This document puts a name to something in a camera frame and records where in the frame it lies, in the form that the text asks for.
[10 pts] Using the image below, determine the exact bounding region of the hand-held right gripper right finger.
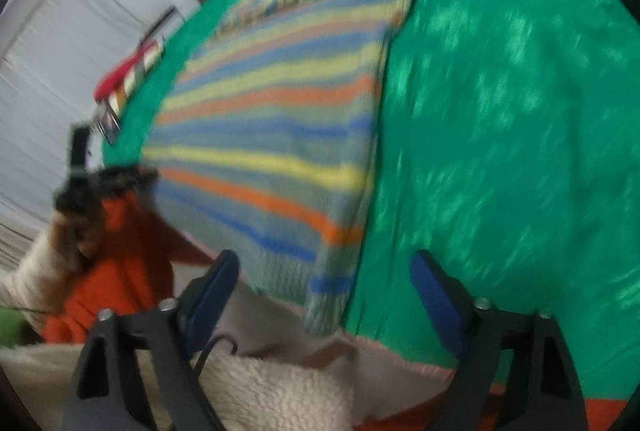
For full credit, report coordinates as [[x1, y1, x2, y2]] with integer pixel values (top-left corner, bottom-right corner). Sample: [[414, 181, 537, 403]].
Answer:
[[410, 249, 589, 431]]

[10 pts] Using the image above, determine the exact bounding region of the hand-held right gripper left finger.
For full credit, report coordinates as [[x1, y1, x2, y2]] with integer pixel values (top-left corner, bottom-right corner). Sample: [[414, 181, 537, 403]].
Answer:
[[62, 249, 241, 431]]

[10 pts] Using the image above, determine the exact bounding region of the striped knit sweater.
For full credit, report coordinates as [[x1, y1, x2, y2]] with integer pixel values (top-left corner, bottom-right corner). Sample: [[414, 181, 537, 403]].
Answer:
[[141, 0, 434, 338]]

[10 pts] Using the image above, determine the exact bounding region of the person's left forearm beige sleeve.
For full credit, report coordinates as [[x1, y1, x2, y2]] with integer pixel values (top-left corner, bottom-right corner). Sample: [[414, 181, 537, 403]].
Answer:
[[0, 223, 83, 334]]

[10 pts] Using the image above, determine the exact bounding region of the person's left hand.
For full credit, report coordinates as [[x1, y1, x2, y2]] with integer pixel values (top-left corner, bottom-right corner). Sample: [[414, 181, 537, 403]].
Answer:
[[54, 205, 107, 259]]

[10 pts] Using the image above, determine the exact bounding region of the orange cloth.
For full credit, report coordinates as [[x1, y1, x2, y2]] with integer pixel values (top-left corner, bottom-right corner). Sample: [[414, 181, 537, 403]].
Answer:
[[42, 191, 621, 431]]

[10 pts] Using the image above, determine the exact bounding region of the red and white striped cloth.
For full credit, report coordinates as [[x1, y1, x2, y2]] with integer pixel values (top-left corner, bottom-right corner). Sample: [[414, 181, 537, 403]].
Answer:
[[94, 36, 167, 148]]

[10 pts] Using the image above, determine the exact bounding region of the beige fleece jacket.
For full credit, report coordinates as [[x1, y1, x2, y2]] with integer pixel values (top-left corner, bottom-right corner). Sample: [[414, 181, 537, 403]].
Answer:
[[0, 281, 451, 431]]

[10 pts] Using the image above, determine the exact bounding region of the green fleece blanket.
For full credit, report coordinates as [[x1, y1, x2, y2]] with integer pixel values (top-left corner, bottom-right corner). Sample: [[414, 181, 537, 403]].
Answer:
[[101, 0, 640, 403]]

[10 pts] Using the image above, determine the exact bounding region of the thin black cable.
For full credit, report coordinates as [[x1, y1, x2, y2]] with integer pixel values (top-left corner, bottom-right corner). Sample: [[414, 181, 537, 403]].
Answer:
[[192, 334, 239, 374]]

